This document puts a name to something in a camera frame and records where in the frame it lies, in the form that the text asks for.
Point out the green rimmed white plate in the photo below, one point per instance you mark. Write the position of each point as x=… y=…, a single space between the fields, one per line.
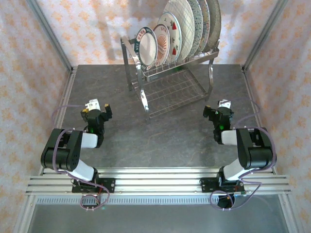
x=148 y=46

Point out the colourful squiggle pattern plate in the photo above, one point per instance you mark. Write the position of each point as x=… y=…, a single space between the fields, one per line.
x=206 y=24

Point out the clear glass plate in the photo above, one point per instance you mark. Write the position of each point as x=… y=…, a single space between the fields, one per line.
x=215 y=24

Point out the blue speckled plate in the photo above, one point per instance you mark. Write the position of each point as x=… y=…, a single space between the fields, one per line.
x=198 y=24

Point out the blue grid line plate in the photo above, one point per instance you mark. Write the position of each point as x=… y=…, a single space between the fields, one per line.
x=184 y=19

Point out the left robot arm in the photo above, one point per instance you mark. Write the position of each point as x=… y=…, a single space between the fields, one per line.
x=70 y=150

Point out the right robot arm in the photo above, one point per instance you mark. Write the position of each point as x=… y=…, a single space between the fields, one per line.
x=255 y=153

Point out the stainless steel dish rack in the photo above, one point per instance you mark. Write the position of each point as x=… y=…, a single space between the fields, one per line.
x=143 y=95

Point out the orange sunburst plate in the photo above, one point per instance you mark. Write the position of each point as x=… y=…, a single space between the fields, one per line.
x=163 y=43

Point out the strawberry print plate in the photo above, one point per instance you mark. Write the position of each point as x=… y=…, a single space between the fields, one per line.
x=173 y=36

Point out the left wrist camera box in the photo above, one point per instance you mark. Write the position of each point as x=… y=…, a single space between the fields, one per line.
x=93 y=104

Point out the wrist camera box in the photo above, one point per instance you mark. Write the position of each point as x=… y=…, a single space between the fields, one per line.
x=225 y=104
x=93 y=104

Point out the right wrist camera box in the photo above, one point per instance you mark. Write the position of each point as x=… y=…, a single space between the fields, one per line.
x=225 y=104

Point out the aluminium table edge rail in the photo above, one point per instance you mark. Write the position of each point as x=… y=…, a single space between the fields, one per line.
x=249 y=85
x=65 y=97

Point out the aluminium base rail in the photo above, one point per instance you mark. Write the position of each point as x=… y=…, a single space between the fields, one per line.
x=158 y=182

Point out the aluminium frame post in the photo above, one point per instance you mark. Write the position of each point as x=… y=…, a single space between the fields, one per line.
x=264 y=31
x=48 y=31

